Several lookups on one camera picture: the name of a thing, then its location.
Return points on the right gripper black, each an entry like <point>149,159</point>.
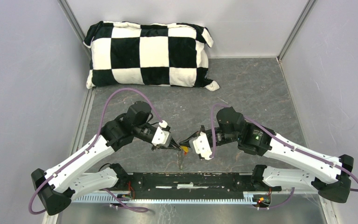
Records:
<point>187,142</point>

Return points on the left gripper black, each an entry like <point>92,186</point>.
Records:
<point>173,143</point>

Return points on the yellow key tag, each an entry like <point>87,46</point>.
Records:
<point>185,149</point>

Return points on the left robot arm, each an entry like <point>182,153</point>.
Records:
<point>58,186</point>

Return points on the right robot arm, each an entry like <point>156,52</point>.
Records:
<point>328,175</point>

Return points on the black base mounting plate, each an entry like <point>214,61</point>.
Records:
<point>188,185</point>

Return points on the black white checkered pillow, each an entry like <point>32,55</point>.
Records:
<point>156,54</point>

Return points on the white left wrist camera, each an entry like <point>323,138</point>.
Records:
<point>162,136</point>

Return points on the white slotted cable duct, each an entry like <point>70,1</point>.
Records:
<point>107,198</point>

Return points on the left aluminium frame rail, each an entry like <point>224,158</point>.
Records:
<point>75,24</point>

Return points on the aluminium frame rail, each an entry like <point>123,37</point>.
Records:
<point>75,24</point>
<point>296,28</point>

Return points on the right aluminium frame rail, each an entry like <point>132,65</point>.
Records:
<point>296,28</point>

